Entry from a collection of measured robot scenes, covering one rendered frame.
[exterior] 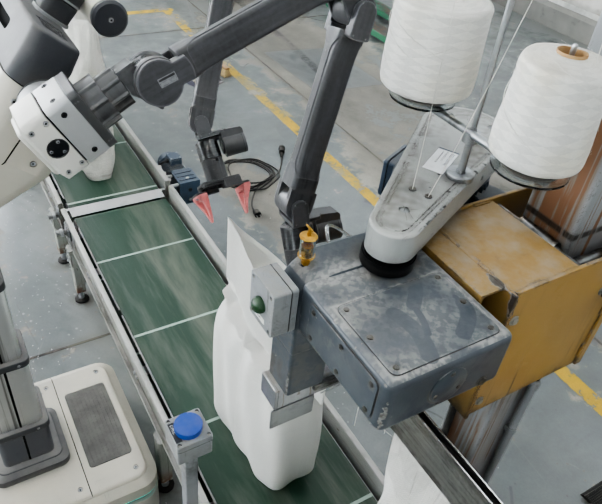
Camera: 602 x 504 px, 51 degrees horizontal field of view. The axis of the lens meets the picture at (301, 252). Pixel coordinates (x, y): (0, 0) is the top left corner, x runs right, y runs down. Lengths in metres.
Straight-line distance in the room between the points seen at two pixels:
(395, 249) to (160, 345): 1.33
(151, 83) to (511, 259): 0.66
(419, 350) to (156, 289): 1.59
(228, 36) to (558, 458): 2.03
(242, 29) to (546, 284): 0.66
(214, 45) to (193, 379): 1.22
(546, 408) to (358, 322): 1.93
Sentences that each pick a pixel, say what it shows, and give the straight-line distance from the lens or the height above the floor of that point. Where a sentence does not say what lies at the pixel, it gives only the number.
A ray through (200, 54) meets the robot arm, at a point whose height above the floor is 1.56.
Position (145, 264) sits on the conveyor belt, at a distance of 2.48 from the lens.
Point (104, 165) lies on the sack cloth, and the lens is 2.97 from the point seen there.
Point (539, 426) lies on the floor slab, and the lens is 2.72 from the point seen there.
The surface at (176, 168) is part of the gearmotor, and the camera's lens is 3.03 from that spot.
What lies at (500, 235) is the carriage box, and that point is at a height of 1.33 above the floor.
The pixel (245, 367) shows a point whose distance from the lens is 1.59.
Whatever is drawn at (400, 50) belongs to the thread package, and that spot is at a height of 1.61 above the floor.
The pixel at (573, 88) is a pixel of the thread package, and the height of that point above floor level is 1.67.
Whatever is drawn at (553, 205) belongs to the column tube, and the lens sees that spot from 1.22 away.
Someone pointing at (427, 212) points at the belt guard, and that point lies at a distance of 1.03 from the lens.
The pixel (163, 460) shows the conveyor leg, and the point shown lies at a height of 0.19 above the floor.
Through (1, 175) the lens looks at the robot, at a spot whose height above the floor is 1.30.
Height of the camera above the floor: 1.98
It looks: 39 degrees down
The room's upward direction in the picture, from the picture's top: 7 degrees clockwise
